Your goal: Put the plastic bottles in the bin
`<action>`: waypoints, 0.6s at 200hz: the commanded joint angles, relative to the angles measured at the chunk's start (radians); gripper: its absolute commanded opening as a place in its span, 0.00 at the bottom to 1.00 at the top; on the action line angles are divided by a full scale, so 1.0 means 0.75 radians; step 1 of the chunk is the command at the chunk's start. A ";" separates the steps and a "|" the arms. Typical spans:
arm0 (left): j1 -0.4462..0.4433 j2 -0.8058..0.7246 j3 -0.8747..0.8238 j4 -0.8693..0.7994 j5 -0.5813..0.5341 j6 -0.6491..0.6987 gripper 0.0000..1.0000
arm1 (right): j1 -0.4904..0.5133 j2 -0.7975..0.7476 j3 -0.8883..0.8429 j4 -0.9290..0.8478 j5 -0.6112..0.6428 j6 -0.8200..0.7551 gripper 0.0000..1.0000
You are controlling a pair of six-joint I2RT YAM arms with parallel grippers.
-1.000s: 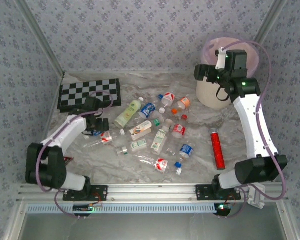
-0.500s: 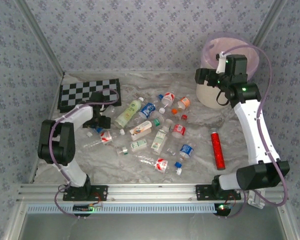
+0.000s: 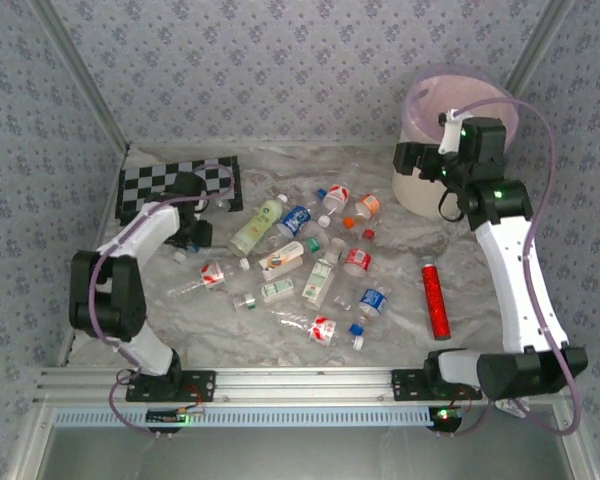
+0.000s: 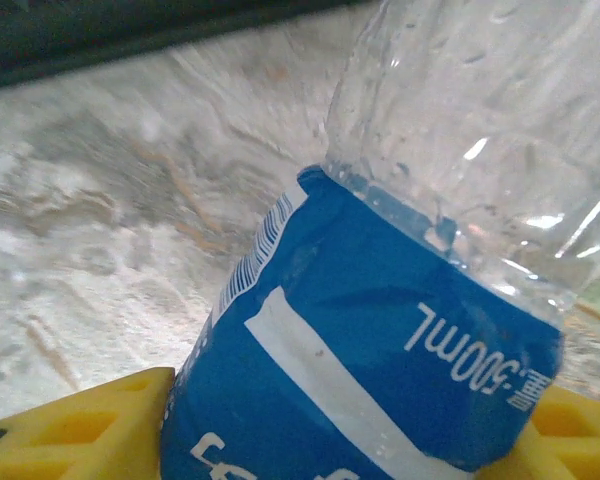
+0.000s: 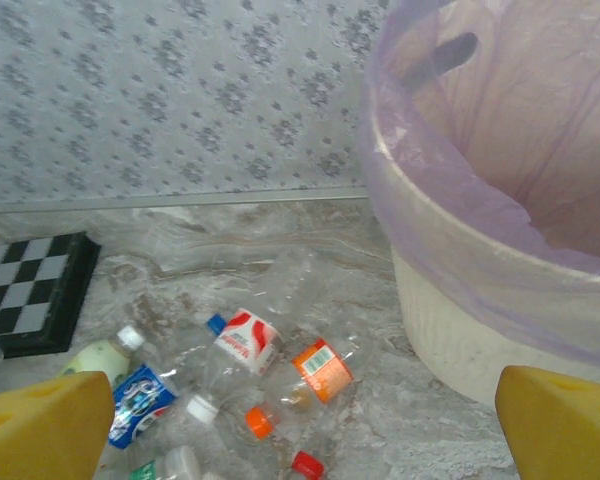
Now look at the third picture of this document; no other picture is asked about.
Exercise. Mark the red glitter tube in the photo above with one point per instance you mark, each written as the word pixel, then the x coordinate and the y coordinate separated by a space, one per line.
pixel 436 300

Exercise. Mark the red label red-capped bottle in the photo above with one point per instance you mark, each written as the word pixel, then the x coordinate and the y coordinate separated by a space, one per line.
pixel 357 260

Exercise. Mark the aluminium mounting rail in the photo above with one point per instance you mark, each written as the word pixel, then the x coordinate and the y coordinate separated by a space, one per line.
pixel 300 382

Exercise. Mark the aluminium frame post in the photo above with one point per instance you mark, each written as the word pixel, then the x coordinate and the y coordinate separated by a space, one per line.
pixel 82 65
pixel 539 45

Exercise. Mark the right circuit board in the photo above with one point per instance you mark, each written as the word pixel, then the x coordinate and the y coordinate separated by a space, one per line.
pixel 445 417

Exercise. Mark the left circuit board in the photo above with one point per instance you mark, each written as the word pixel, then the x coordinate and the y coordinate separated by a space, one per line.
pixel 165 416

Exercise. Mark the circuit board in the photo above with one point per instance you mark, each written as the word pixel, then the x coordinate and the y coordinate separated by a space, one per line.
pixel 445 417
pixel 165 416

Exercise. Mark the green-capped small clear bottle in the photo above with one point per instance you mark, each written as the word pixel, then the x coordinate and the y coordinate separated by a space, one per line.
pixel 245 301

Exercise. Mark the beige bin with pink liner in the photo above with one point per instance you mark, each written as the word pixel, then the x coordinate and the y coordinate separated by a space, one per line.
pixel 420 195

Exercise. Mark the pale green label bottle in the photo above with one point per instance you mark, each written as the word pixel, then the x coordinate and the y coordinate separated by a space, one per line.
pixel 255 225

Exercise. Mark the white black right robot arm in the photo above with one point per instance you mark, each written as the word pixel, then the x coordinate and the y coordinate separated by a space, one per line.
pixel 515 290

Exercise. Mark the blue label blue-capped bottle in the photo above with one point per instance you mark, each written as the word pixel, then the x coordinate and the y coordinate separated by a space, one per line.
pixel 373 301

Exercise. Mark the white-capped small clear bottle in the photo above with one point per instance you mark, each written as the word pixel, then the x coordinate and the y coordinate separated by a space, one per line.
pixel 180 256

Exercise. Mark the crushed blue label bottle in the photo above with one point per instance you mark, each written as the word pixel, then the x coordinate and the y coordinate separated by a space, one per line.
pixel 295 220

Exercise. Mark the black grey chessboard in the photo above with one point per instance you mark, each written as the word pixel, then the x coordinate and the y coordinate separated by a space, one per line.
pixel 135 185

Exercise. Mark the orange-capped clear bottle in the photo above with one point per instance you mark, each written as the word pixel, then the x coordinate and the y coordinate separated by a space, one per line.
pixel 348 222

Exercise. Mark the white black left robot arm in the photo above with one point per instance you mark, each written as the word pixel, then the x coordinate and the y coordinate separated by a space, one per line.
pixel 145 227

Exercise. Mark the white plastic holder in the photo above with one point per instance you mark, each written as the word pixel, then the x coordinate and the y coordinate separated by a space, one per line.
pixel 512 407

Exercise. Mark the small clear plastic bottle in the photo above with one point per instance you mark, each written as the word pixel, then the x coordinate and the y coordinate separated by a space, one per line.
pixel 342 301

